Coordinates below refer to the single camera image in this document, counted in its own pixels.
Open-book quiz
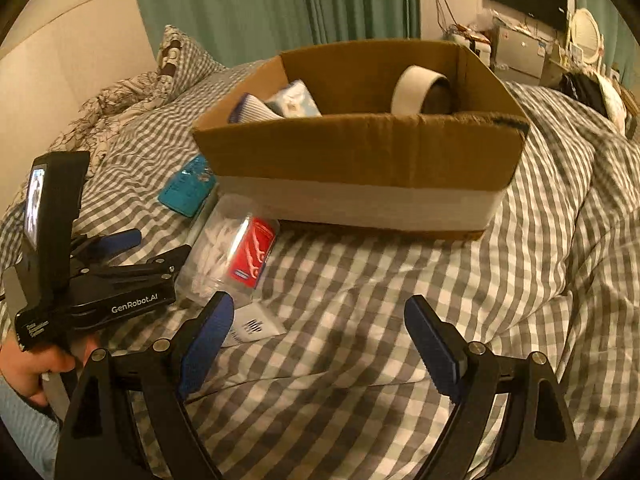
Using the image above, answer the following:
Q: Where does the beige headboard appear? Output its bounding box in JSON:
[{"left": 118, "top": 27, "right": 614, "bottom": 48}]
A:
[{"left": 0, "top": 0, "right": 157, "bottom": 211}]

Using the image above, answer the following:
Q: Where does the white oval mirror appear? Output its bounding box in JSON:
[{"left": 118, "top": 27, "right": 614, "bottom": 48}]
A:
[{"left": 569, "top": 7, "right": 604, "bottom": 67}]

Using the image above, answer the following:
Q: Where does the floral blanket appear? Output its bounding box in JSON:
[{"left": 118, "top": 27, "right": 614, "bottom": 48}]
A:
[{"left": 49, "top": 71, "right": 177, "bottom": 173}]

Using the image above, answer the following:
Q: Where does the blue white tissue pack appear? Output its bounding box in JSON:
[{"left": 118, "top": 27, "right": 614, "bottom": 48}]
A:
[{"left": 264, "top": 79, "right": 322, "bottom": 119}]

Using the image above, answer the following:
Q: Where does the black bag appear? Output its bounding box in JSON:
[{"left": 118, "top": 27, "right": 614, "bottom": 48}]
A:
[{"left": 559, "top": 72, "right": 607, "bottom": 112}]

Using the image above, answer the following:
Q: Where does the blue striped cloth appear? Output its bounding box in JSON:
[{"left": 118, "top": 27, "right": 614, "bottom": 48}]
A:
[{"left": 227, "top": 92, "right": 284, "bottom": 124}]

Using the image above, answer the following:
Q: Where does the grey checked duvet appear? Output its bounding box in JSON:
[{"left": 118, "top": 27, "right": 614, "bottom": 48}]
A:
[{"left": 0, "top": 57, "right": 640, "bottom": 480}]

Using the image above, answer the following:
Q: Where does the checked pillow with brown pattern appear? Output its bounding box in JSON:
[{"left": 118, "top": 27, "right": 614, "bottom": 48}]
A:
[{"left": 156, "top": 24, "right": 227, "bottom": 97}]

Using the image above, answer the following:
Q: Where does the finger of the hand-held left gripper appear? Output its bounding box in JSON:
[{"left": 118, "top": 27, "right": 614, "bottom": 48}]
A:
[
  {"left": 97, "top": 244, "right": 194, "bottom": 283},
  {"left": 70, "top": 228, "right": 143, "bottom": 267}
]

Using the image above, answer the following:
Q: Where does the person's left forearm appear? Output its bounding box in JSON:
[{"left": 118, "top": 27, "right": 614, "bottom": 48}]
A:
[{"left": 0, "top": 375, "right": 62, "bottom": 480}]

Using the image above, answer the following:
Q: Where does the white paper packet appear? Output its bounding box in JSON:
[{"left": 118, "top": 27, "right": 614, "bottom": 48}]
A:
[{"left": 220, "top": 302, "right": 287, "bottom": 349}]

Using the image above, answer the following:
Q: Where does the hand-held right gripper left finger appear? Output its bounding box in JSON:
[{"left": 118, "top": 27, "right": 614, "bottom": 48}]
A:
[{"left": 55, "top": 291, "right": 236, "bottom": 480}]

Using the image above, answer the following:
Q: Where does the clear cotton swab jar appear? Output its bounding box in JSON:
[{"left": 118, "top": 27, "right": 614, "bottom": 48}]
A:
[{"left": 175, "top": 192, "right": 282, "bottom": 309}]

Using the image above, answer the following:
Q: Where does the silver cabinet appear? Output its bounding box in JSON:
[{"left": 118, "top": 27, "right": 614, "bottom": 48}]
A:
[{"left": 494, "top": 25, "right": 547, "bottom": 79}]

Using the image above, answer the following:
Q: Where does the person's left hand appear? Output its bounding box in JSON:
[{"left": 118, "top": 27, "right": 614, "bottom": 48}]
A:
[{"left": 0, "top": 335, "right": 102, "bottom": 409}]

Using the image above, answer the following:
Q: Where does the green curtain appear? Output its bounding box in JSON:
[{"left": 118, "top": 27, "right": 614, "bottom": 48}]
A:
[{"left": 124, "top": 0, "right": 422, "bottom": 69}]

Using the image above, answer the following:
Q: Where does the white tape roll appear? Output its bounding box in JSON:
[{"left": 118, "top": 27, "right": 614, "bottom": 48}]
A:
[{"left": 389, "top": 64, "right": 459, "bottom": 114}]

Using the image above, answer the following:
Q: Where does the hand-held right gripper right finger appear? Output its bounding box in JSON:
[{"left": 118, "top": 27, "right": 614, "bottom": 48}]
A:
[{"left": 403, "top": 294, "right": 584, "bottom": 480}]

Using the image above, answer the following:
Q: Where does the teal plastic case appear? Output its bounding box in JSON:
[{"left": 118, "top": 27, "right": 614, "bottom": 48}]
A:
[{"left": 157, "top": 154, "right": 219, "bottom": 219}]

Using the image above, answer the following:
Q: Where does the brown cardboard box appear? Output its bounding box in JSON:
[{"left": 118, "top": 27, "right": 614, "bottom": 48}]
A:
[{"left": 192, "top": 39, "right": 531, "bottom": 242}]

